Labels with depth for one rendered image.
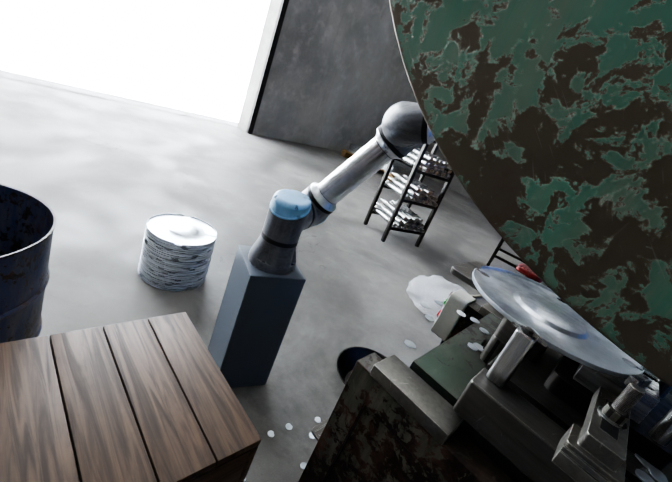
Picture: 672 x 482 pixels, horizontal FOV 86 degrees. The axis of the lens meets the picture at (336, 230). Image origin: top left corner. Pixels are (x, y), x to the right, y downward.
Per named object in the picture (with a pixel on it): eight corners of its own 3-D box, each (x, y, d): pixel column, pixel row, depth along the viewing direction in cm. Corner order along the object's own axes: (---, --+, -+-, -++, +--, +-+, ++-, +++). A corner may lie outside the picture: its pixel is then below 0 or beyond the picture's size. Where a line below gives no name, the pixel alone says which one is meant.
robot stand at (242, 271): (207, 349, 132) (238, 244, 117) (254, 348, 141) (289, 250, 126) (213, 389, 118) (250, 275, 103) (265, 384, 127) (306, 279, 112)
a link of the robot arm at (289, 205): (253, 229, 107) (266, 188, 103) (277, 221, 119) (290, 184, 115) (286, 248, 104) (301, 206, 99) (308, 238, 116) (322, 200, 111)
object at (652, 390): (572, 378, 56) (589, 356, 54) (585, 350, 67) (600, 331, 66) (638, 424, 51) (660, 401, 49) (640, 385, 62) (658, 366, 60)
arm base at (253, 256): (243, 247, 116) (251, 219, 113) (286, 251, 124) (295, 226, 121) (254, 273, 105) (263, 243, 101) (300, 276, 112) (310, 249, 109)
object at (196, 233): (138, 237, 141) (139, 235, 140) (154, 209, 166) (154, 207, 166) (214, 252, 151) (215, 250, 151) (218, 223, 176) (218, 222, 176)
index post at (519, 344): (484, 376, 53) (518, 325, 50) (491, 369, 55) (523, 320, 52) (501, 389, 52) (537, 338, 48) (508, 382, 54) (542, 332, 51)
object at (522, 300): (446, 280, 61) (448, 276, 61) (499, 262, 83) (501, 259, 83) (640, 409, 45) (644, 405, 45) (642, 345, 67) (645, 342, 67)
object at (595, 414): (551, 461, 42) (603, 398, 39) (573, 404, 55) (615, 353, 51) (606, 508, 39) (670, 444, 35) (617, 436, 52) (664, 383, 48)
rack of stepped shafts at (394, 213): (384, 244, 304) (434, 135, 271) (359, 220, 340) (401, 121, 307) (421, 249, 326) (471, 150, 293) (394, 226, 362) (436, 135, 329)
